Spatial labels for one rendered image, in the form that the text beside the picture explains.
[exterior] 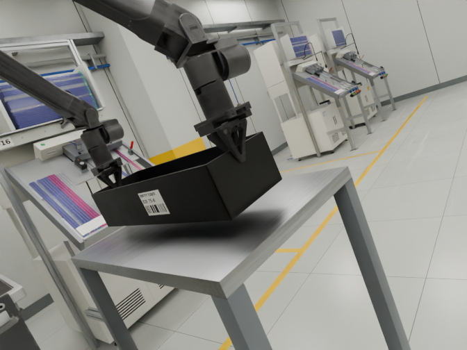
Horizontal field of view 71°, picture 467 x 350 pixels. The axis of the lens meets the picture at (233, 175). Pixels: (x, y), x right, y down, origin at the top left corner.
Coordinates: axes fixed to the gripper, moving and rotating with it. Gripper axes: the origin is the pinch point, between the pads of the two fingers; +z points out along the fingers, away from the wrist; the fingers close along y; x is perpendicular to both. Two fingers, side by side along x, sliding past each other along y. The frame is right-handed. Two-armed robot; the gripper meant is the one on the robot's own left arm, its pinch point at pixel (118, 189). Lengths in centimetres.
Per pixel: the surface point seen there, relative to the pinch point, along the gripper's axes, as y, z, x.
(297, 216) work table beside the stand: -63, 13, -2
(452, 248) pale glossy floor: -51, 96, -116
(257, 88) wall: 303, -21, -461
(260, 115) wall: 301, 27, -436
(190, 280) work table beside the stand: -56, 13, 20
